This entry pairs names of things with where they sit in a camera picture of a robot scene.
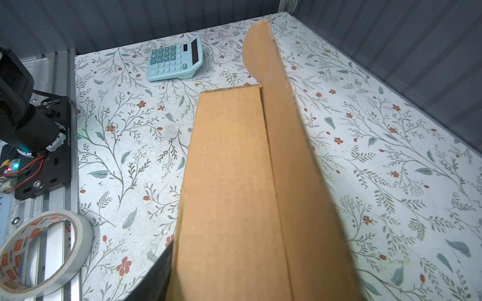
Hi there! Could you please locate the floral table mat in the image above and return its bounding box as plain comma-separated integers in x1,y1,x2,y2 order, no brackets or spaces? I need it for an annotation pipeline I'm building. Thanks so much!
75,13,481,300

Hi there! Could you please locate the clear tape roll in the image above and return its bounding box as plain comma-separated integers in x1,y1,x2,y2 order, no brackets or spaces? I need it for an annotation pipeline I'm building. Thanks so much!
1,210,94,300

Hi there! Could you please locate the brown cardboard box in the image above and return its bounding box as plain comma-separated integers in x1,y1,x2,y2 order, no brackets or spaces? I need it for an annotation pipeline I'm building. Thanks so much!
166,20,364,300

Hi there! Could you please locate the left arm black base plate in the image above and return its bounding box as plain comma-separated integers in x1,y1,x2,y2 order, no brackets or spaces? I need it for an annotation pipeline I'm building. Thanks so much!
1,97,72,201

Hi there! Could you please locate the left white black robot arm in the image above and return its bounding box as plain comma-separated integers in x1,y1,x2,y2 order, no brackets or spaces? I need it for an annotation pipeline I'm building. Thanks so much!
1,48,67,154

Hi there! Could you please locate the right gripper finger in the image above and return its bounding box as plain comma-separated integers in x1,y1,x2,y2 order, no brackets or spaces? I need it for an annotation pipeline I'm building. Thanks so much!
125,242,174,301

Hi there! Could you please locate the teal calculator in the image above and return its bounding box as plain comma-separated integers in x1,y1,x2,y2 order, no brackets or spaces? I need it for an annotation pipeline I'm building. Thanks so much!
146,35,203,82

